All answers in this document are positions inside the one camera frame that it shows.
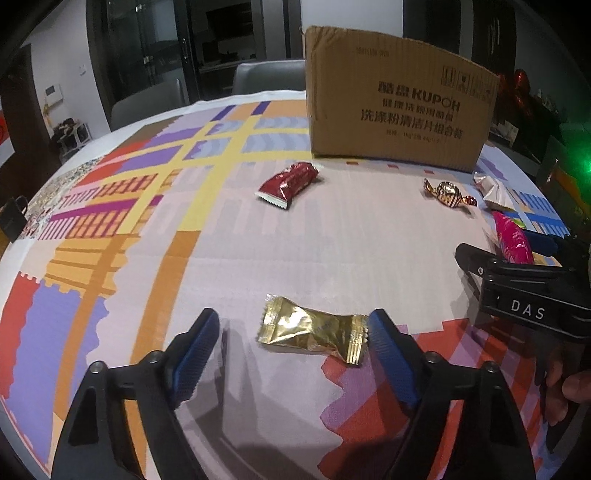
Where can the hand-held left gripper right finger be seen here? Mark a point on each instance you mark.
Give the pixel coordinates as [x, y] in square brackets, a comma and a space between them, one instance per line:
[392, 360]

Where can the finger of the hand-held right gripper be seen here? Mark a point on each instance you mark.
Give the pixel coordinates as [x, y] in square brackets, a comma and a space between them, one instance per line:
[475, 258]
[545, 243]

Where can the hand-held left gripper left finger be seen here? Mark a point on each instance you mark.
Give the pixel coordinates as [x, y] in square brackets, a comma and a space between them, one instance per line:
[196, 362]

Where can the green snack packet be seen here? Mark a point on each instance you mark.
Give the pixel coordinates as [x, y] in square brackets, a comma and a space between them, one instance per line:
[521, 223]

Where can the pink snack packet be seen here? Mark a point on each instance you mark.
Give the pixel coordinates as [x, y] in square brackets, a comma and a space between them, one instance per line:
[510, 240]

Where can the plain white snack packet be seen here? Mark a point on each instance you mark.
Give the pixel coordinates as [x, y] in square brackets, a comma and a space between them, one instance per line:
[496, 194]

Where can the gold striped candy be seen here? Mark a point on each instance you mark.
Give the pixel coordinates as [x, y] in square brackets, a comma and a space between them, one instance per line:
[448, 194]

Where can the shiny gold snack packet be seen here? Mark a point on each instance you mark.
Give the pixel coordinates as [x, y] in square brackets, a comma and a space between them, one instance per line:
[309, 330]

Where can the brown cardboard box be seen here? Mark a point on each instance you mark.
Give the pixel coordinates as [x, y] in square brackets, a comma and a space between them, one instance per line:
[392, 115]

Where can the dark red snack packet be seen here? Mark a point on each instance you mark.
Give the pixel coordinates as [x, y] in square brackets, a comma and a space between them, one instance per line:
[288, 182]

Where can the person's right hand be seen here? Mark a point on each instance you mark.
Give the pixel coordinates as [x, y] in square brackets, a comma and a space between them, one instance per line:
[579, 387]

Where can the colourful patterned table mat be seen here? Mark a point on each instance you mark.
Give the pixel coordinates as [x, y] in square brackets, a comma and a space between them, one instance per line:
[207, 258]

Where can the red foil balloon bunch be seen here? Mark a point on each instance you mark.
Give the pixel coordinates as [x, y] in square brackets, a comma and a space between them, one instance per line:
[521, 83]

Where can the white shelf with clutter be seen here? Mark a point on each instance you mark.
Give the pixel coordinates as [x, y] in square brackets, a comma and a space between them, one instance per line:
[69, 138]

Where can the grey upholstered chair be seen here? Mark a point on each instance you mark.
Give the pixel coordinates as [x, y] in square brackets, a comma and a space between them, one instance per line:
[268, 76]
[147, 104]

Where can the red and white door poster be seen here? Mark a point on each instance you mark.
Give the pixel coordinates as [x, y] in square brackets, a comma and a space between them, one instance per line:
[2, 134]

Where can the dark brown entrance door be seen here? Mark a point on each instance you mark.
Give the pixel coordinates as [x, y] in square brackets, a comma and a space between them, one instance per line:
[27, 106]

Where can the dark framed sliding glass door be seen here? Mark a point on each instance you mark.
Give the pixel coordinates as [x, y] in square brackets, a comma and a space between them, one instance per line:
[147, 41]

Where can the white wall intercom panel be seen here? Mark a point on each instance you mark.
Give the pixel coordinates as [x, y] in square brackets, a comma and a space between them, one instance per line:
[53, 94]

